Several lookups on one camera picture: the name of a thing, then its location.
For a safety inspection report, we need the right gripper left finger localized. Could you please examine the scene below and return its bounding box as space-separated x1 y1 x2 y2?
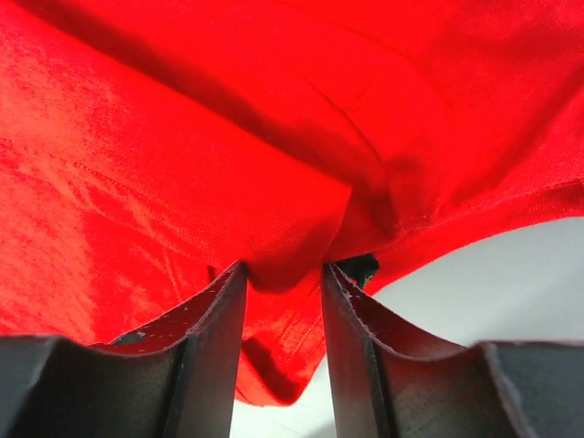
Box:
1 263 246 437

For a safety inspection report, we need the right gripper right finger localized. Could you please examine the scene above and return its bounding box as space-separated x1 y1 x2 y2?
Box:
322 265 583 437

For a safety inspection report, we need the red t shirt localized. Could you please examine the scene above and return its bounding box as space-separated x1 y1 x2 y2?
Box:
1 1 583 406

